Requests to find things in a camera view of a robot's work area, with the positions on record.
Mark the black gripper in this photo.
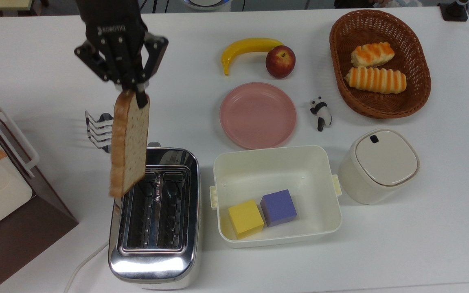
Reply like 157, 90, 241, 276
74, 0, 169, 109

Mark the toast bread slice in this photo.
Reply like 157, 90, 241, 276
109, 90, 151, 199

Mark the pink plate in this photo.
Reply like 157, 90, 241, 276
219, 82, 297, 150

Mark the short striped bread roll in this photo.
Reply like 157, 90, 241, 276
350, 42, 395, 68

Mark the long striped bread roll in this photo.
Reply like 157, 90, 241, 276
344, 66, 408, 95

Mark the white and blue round device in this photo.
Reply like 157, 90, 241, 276
181, 0, 232, 11

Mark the yellow banana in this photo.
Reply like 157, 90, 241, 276
221, 38, 285, 76

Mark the red apple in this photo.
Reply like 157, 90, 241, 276
265, 45, 296, 79

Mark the white plastic bin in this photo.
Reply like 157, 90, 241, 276
209, 145, 343, 249

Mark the yellow cube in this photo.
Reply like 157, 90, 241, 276
228, 199, 265, 240

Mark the small panda figurine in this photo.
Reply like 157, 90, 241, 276
309, 96, 333, 132

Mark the chrome two-slot toaster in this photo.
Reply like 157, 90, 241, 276
108, 142, 201, 290

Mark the brown and white toy oven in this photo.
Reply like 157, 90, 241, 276
0, 95, 79, 293

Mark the purple cube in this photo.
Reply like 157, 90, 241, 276
260, 189, 298, 227

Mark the white lidded canister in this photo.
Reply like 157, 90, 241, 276
337, 129, 421, 205

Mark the brown wicker basket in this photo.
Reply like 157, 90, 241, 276
329, 9, 432, 120

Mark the black stand base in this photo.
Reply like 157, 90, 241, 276
438, 0, 469, 22

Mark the metal wire toast rack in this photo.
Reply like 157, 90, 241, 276
85, 109, 115, 154

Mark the white oven handle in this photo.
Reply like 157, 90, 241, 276
0, 106, 40, 179

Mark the white toaster power cable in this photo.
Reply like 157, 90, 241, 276
63, 241, 110, 293

